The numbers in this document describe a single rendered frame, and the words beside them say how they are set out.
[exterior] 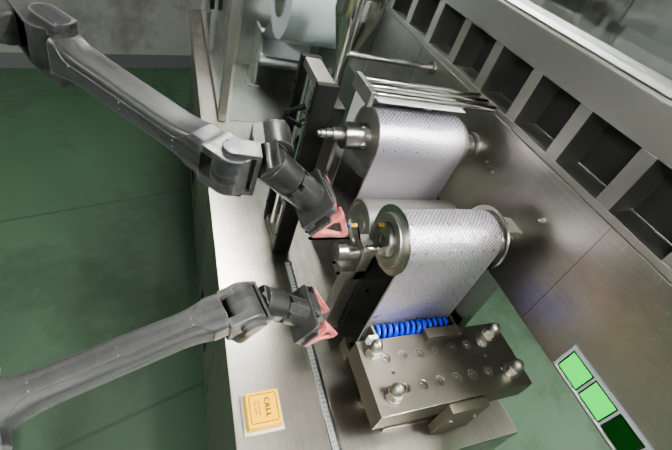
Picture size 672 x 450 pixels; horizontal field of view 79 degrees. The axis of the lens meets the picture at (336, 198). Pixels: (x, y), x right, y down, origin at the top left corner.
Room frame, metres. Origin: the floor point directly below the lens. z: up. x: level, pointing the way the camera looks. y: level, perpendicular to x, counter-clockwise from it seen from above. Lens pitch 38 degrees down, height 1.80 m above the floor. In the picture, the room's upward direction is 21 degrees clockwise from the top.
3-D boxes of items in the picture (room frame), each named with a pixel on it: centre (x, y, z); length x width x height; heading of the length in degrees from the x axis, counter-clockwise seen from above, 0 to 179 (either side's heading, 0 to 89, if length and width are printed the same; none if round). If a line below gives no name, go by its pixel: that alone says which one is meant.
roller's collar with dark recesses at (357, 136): (0.84, 0.01, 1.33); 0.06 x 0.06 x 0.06; 30
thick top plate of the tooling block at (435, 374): (0.56, -0.36, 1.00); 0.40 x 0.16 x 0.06; 120
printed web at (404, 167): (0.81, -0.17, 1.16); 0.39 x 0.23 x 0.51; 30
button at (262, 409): (0.38, -0.01, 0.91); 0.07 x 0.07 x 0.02; 30
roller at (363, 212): (0.80, -0.18, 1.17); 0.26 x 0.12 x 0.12; 120
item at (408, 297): (0.65, -0.27, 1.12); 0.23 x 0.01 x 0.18; 120
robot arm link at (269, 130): (0.52, 0.14, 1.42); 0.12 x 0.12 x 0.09; 26
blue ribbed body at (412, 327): (0.63, -0.28, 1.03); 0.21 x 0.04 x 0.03; 120
